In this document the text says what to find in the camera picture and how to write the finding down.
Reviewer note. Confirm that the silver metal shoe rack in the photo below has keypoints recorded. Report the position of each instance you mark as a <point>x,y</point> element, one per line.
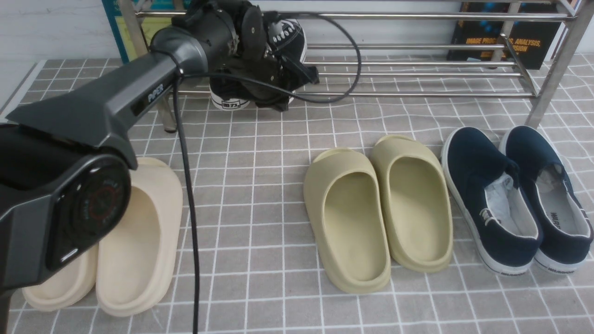
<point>577,20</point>

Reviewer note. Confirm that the olive foam slide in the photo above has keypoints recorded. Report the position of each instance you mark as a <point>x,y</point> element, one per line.
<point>342,200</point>
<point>415,203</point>

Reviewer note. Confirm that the cream foam slide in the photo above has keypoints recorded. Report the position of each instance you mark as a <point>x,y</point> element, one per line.
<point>68,286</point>
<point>136,259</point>

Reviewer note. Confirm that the black canvas sneaker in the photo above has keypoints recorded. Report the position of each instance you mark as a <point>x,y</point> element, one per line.
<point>225,95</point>
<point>290,41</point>

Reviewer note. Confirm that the cream left foam slide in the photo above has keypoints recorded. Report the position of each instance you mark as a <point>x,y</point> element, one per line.
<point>68,286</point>

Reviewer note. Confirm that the grey checked table cloth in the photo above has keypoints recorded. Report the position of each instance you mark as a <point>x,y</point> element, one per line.
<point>259,266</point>

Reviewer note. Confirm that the olive left foam slide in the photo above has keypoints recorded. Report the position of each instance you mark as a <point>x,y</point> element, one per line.
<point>342,200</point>

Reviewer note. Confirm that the olive right foam slide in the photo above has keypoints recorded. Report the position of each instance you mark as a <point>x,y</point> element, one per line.
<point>415,203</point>

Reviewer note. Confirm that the navy left canvas shoe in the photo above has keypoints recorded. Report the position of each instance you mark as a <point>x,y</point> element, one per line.
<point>485,184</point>

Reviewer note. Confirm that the navy right canvas shoe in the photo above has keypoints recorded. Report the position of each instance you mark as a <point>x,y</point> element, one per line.
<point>567,231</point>

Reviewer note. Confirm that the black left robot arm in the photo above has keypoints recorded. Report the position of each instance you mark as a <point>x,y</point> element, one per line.
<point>66,160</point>

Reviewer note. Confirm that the navy canvas shoe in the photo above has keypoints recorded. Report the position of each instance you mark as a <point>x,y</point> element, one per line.
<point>567,231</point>
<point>485,184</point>

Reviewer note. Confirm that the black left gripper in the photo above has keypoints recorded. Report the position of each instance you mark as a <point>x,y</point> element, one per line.
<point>249,60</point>

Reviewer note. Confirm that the cream right foam slide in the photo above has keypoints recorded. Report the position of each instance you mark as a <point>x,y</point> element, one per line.
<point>136,259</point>

